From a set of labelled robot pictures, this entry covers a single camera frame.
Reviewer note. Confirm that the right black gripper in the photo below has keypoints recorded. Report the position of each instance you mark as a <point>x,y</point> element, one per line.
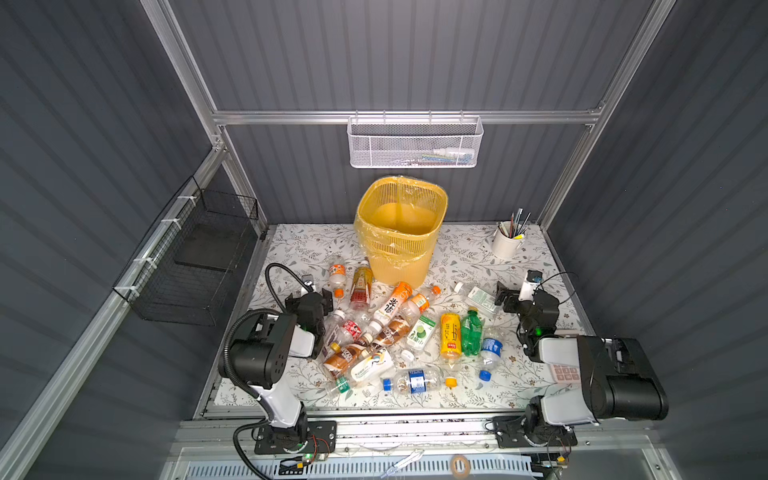
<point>512,302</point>

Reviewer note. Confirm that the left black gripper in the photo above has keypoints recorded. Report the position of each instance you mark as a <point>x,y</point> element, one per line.
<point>320,302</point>

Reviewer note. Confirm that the clear bottle red label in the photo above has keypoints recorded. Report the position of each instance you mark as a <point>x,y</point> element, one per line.
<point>342,329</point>

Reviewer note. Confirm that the small bottle orange label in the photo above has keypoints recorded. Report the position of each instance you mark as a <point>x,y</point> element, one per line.
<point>337,276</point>

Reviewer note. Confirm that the clear bottle blue label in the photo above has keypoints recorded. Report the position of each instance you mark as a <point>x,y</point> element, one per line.
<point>491,350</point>

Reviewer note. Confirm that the clear bottle green text label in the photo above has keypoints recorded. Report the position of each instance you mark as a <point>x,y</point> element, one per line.
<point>476,297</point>

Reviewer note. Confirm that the amber tea bottle white cap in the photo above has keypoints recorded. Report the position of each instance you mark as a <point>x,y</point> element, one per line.
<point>361,292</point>

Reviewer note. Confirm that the green plastic bottle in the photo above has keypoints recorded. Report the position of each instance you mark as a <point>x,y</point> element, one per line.
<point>471,333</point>

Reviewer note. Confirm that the yellow label orange juice bottle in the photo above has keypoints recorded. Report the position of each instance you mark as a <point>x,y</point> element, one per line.
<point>450,347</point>

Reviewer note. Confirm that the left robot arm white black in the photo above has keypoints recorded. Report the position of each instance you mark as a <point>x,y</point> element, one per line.
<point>257,346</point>

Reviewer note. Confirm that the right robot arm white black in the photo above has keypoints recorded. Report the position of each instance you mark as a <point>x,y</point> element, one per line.
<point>615,377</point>

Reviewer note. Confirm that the yellow ribbed waste bin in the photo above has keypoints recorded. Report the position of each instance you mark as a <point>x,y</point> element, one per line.
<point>401,240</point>

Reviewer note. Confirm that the yellow plastic bin liner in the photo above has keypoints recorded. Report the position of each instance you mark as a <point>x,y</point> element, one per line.
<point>384,243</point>

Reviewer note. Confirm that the floral table mat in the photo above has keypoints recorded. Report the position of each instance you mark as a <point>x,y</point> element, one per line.
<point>462,254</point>

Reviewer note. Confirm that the lower brown Nescafe bottle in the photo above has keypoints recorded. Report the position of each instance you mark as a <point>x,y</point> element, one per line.
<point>344,358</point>

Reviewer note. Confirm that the brown nescafe bottle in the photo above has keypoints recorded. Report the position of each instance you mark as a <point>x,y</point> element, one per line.
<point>377,335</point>
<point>344,358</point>

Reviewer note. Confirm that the pink calculator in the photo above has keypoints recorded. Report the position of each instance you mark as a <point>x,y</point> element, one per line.
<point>565,374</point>

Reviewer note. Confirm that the white pen cup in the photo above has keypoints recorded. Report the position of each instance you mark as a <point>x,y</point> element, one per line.
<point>503,246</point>

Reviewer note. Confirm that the crane label clear bottle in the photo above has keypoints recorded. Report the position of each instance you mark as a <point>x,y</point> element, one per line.
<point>365,371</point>

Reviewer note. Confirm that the upper brown Nescafe bottle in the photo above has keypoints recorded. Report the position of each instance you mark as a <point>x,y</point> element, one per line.
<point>377,335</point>

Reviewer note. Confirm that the orange white label bottle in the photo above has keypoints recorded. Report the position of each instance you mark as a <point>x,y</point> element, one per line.
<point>386,312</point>

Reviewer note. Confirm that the pens in cup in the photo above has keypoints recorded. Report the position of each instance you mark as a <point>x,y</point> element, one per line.
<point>516,226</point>

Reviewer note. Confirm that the clear bottle orange cap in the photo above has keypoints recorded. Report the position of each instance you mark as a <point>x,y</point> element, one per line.
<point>412,309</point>

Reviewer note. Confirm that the lime label clear bottle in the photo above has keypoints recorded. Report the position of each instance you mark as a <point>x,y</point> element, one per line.
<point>420,333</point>

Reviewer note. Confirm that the clear bottle blue cap lying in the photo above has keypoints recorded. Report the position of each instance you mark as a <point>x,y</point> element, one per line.
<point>414,381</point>

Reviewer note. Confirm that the tape roll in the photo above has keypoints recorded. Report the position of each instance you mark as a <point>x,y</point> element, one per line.
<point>460,467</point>

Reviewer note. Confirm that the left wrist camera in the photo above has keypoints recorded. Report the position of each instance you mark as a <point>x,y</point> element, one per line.
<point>308,284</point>

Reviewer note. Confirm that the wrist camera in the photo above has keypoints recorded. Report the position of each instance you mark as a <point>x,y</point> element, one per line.
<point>531,282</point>
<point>308,284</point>

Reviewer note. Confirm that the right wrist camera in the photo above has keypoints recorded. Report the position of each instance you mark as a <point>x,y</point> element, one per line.
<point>531,282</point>

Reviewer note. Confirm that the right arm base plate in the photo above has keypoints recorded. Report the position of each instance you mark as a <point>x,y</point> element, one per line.
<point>516,431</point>

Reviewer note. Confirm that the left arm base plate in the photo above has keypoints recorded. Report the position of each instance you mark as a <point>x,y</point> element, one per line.
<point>307,437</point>

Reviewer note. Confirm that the black wire mesh basket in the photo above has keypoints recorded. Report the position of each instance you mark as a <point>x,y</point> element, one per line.
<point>192,274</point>

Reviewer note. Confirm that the white wire mesh basket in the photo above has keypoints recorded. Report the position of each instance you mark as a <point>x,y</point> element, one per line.
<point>414,142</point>

